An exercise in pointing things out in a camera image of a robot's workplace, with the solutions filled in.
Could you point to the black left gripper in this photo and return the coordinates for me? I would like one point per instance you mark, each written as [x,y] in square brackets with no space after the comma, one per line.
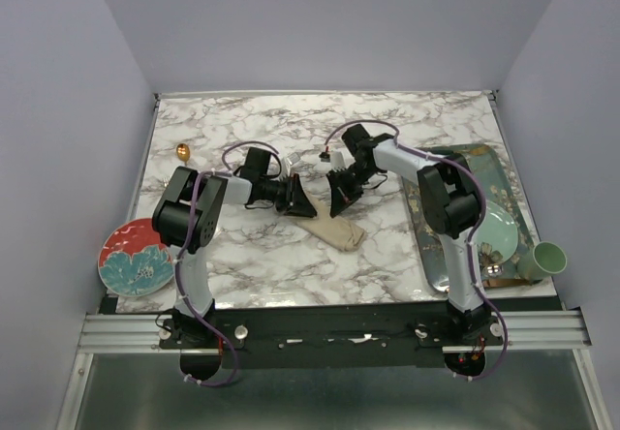
[294,200]

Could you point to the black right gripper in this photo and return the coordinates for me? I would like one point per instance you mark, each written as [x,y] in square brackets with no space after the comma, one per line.
[340,199]

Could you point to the beige linen napkin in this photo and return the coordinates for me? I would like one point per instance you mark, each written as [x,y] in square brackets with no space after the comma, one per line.
[337,232]

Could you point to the gold spoon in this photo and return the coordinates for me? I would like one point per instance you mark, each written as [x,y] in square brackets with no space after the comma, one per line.
[183,153]

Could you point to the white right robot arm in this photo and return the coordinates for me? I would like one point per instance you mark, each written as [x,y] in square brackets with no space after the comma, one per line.
[452,203]

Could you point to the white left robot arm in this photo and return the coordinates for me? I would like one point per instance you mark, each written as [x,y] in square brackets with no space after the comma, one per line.
[188,212]

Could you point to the floral teal serving tray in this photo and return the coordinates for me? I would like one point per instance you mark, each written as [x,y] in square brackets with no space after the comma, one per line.
[486,165]

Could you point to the mint green plate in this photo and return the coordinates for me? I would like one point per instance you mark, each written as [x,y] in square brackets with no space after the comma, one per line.
[497,237]

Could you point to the silver spoon on tray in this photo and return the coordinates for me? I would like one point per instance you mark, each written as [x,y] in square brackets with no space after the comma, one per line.
[494,270]

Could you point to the red and blue round plate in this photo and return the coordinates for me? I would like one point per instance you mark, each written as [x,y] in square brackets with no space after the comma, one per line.
[133,261]

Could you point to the mint green cup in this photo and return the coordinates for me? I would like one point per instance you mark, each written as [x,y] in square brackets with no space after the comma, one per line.
[544,260]

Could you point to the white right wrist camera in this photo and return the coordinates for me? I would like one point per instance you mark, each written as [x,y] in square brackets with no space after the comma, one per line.
[337,161]

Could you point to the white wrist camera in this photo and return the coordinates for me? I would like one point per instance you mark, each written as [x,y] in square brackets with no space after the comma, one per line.
[337,161]
[290,161]

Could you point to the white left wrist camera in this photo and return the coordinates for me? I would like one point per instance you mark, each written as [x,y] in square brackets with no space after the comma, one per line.
[290,161]

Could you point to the black mounting base plate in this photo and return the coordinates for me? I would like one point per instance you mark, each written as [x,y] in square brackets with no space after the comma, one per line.
[425,335]

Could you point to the aluminium frame rail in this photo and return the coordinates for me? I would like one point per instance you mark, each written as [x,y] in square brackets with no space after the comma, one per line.
[528,331]

